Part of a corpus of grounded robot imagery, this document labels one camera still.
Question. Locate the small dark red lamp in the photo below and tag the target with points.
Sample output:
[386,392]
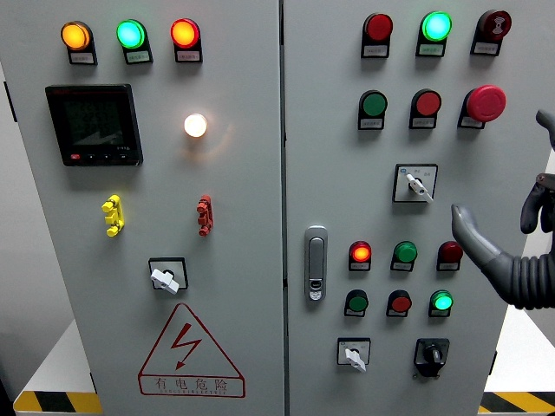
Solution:
[451,251]

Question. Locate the small black label plate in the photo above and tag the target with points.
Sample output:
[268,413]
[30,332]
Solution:
[395,313]
[447,267]
[189,56]
[359,266]
[422,123]
[400,267]
[470,123]
[82,58]
[139,56]
[485,49]
[438,313]
[353,313]
[371,123]
[430,50]
[375,51]

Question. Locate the small green lit lamp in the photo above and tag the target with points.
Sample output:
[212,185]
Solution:
[442,300]

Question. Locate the small green unlit lamp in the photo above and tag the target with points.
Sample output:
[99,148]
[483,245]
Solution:
[406,251]

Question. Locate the small red push button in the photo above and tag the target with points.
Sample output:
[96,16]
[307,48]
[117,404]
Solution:
[400,303]

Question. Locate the black yellow striped tape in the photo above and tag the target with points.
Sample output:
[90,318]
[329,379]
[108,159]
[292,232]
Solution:
[56,402]
[520,402]

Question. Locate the small orange-red lit lamp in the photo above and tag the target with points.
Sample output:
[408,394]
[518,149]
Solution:
[361,252]

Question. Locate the small green push button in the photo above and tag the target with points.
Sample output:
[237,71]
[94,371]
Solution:
[358,302]

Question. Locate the large red stop button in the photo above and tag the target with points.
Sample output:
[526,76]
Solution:
[485,103]

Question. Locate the grey cabinet door with lock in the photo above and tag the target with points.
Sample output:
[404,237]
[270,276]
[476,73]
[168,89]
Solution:
[338,195]

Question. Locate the large red push button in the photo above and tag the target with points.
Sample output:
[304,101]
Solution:
[427,103]

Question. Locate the silver door lock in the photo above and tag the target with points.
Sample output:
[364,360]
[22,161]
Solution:
[316,260]

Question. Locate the large green push button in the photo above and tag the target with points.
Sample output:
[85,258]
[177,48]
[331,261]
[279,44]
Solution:
[374,103]

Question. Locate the dark red buzzer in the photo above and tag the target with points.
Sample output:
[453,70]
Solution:
[495,25]

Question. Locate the large green round lamp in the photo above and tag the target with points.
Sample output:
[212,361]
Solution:
[436,26]
[130,34]

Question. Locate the grey cabinet door with display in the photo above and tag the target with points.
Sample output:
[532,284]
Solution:
[243,195]

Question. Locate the large dark red round lamp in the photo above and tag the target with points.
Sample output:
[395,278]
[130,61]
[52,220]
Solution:
[378,27]

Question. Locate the red warning triangle sign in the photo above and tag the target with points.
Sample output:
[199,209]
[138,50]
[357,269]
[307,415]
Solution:
[191,385]

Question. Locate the white round lamp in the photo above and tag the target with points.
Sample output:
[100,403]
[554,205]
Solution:
[195,125]

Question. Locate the large orange-red lit lamp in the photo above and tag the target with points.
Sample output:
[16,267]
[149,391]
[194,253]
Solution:
[185,33]

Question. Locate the black door hinge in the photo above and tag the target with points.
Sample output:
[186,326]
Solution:
[10,102]
[93,383]

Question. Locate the black display meter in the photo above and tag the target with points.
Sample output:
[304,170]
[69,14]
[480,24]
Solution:
[93,125]

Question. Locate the large yellow round lamp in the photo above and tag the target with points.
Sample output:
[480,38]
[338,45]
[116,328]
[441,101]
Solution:
[75,36]

